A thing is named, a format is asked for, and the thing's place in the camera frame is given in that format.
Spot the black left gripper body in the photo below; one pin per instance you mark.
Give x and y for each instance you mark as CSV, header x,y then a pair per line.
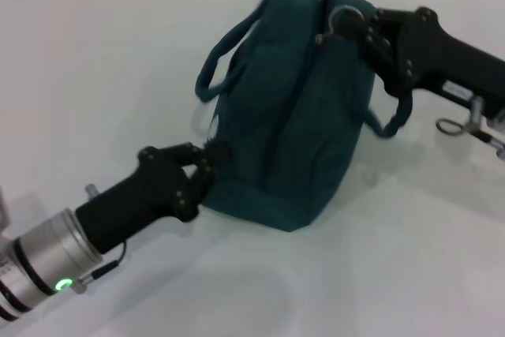
x,y
150,199

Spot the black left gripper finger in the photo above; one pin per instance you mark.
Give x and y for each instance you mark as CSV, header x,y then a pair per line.
x,y
197,153
201,183

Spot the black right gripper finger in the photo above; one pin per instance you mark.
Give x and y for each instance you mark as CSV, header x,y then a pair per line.
x,y
378,53
367,21

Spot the dark teal insulated lunch bag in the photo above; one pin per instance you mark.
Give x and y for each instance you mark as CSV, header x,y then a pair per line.
x,y
284,116

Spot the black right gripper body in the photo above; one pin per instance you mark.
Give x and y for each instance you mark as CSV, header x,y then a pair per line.
x,y
442,57

